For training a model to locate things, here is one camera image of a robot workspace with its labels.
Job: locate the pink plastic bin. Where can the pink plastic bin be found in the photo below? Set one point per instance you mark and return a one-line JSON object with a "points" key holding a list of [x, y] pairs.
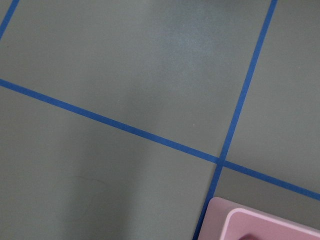
{"points": [[227, 220]]}

